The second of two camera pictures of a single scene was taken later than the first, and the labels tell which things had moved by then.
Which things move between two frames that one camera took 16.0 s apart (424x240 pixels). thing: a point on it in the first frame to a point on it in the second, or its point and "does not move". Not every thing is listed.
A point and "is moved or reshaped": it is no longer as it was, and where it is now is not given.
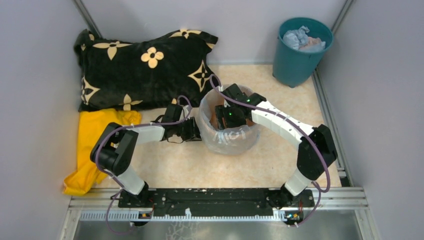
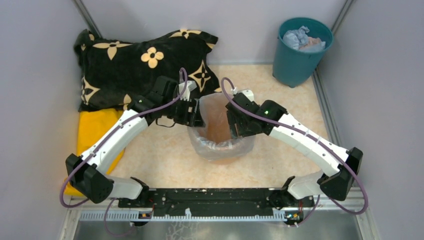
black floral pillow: x=140 y=74 does not move
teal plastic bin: x=293 y=68 does not move
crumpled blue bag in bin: x=298 y=39 does not move
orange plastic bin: x=214 y=123 is moved or reshaped
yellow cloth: x=92 y=123 does not move
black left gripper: x=193 y=134 to x=194 y=119
